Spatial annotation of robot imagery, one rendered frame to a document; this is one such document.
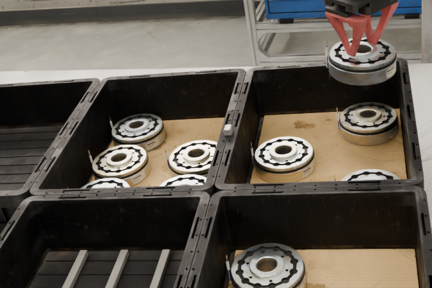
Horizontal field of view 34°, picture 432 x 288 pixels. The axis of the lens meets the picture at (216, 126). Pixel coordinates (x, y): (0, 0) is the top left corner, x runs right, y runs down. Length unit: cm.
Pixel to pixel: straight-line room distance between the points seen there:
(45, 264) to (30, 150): 38
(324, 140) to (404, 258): 34
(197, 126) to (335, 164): 31
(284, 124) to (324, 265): 41
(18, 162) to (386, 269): 76
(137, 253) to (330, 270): 30
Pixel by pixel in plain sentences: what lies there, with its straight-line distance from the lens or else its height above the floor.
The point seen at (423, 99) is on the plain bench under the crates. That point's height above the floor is 70.
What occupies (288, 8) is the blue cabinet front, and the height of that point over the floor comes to 37.
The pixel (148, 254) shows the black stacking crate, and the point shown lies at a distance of 111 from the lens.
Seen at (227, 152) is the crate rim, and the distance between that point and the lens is 111.
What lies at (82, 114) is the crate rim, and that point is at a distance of 132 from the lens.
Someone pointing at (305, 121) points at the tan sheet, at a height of 83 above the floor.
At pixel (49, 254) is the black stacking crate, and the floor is 83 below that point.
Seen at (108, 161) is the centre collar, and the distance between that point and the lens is 128.
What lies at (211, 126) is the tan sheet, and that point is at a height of 83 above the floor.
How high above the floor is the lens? 152
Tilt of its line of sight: 30 degrees down
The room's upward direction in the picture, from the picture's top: 10 degrees counter-clockwise
